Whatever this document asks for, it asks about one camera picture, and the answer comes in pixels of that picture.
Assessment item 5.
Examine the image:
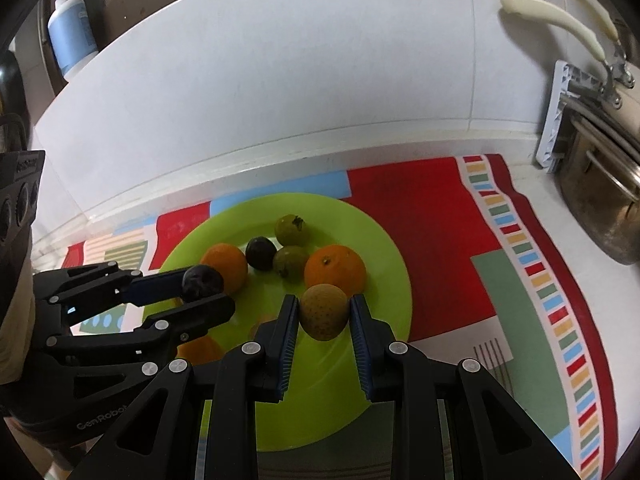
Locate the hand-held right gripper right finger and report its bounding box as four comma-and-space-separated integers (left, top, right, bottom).
348, 294, 573, 480

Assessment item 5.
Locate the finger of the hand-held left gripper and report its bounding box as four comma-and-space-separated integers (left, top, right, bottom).
45, 294, 236, 377
32, 261, 189, 307

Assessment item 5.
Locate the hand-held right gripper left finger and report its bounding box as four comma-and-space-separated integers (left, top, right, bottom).
65, 294, 300, 480

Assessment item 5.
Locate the dark purple plum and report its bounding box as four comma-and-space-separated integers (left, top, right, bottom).
181, 266, 225, 303
245, 236, 277, 272

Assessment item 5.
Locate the orange tangerine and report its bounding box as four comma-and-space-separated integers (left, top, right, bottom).
200, 243, 249, 295
175, 332, 223, 366
298, 283, 349, 342

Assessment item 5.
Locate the small green citrus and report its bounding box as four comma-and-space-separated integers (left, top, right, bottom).
272, 245, 310, 278

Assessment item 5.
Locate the large orange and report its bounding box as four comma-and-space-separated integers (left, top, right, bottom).
304, 244, 367, 297

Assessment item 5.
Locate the green round fruit with calyx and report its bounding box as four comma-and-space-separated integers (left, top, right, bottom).
275, 214, 309, 246

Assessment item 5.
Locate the lime green plate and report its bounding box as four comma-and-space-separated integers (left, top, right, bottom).
142, 192, 413, 451

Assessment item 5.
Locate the colourful patterned mat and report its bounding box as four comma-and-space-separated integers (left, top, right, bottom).
60, 152, 621, 480

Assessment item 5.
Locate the white and blue bottle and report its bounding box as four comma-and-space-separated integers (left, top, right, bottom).
47, 0, 99, 81

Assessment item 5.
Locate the large steel pot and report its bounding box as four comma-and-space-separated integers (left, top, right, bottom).
555, 100, 640, 267

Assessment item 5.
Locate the white metal pot rack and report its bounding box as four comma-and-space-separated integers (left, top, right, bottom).
537, 60, 640, 173

